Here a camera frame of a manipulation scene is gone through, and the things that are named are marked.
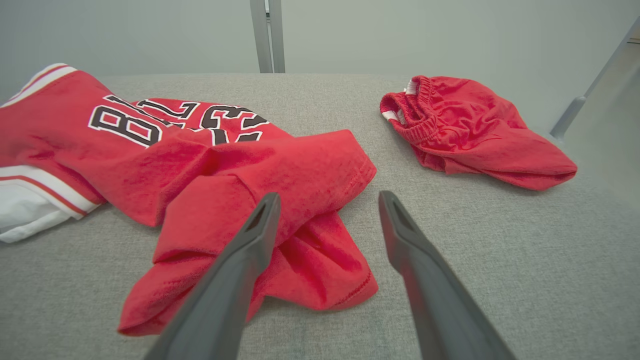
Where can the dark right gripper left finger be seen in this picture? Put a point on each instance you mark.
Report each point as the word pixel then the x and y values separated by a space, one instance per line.
pixel 225 300

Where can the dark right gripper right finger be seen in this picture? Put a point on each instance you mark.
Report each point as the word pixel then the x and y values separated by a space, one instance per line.
pixel 445 310

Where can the red and white jersey shirt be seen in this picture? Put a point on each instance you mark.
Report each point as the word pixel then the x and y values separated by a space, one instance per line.
pixel 200 165

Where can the grey fabric sofa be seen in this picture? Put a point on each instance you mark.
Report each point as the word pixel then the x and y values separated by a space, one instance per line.
pixel 525 260

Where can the red shorts with elastic waistband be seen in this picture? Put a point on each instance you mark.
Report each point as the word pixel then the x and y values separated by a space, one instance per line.
pixel 475 135

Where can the grey slanted metal frame leg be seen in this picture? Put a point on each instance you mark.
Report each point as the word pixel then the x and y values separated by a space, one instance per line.
pixel 567 117

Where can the grey metal double post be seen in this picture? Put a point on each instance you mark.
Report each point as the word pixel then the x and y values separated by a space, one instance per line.
pixel 262 35

